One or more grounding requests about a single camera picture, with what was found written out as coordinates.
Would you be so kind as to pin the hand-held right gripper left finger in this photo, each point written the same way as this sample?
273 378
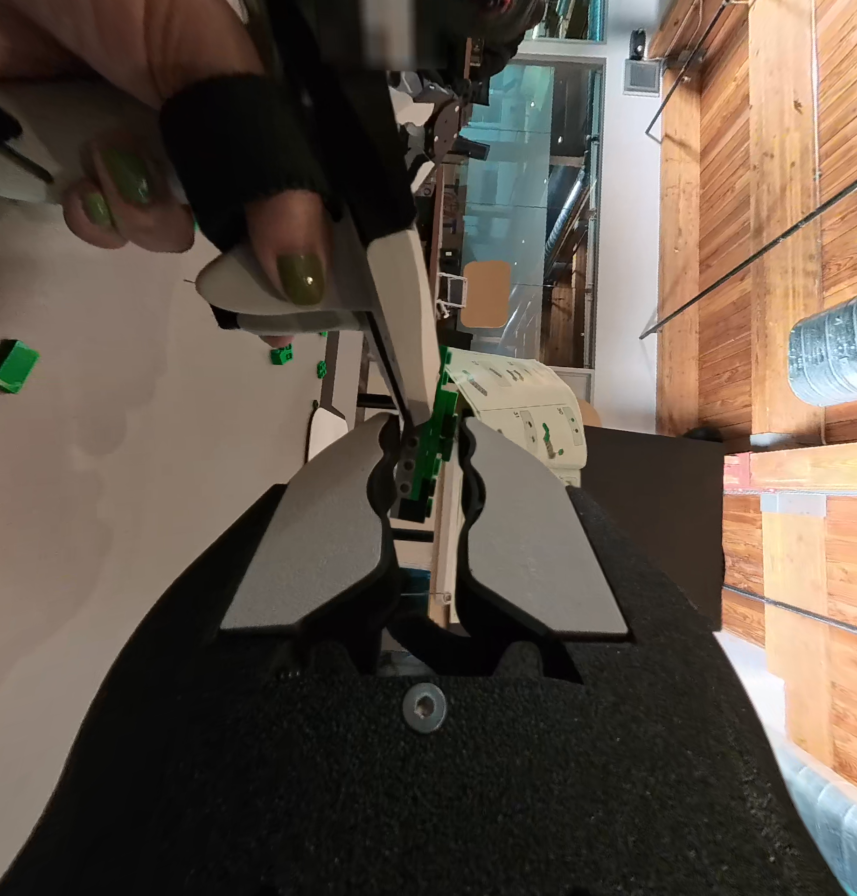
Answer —
309 539

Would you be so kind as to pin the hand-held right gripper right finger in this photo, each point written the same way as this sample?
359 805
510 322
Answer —
540 553

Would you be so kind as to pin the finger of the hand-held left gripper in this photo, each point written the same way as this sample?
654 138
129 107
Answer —
408 315

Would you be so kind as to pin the green and black brick assembly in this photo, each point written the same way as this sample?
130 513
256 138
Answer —
439 427

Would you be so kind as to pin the grey desk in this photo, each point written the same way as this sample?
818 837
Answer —
120 476

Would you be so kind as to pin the person's left hand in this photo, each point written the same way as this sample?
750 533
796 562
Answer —
120 42

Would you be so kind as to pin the tan rounded panel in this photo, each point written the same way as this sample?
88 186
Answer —
485 294

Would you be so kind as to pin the black mechanical rig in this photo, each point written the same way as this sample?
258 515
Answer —
456 119

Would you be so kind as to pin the brick instruction booklet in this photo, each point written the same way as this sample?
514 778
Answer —
512 392

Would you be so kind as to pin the green flat brick plate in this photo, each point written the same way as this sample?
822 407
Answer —
281 355
12 365

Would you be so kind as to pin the grey wall vent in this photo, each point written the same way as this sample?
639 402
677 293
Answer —
642 77

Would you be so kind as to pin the black wall speaker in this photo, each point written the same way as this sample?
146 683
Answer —
637 43

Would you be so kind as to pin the black ceiling rail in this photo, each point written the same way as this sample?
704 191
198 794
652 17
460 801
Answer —
680 73
750 276

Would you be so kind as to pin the large silver air duct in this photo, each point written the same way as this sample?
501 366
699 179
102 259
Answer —
838 826

